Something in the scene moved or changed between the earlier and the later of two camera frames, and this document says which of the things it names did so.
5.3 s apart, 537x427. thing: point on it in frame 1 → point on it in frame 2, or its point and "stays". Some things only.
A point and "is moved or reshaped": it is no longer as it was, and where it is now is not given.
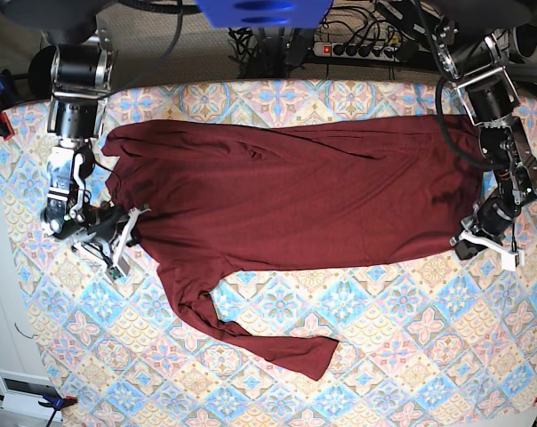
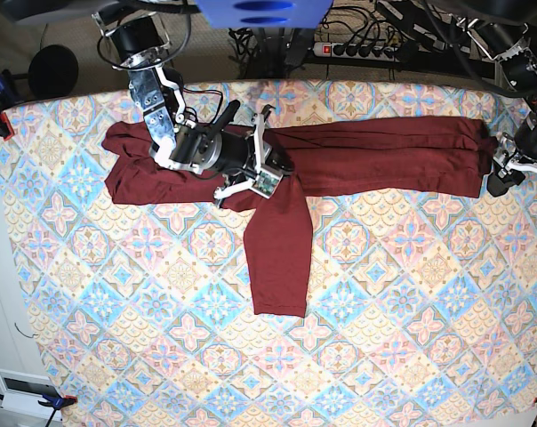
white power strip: [382, 53] stays
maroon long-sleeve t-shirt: [217, 197] is moved or reshaped
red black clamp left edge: [6, 96] stays
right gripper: [490, 222] → [526, 143]
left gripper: [109, 227] → [246, 149]
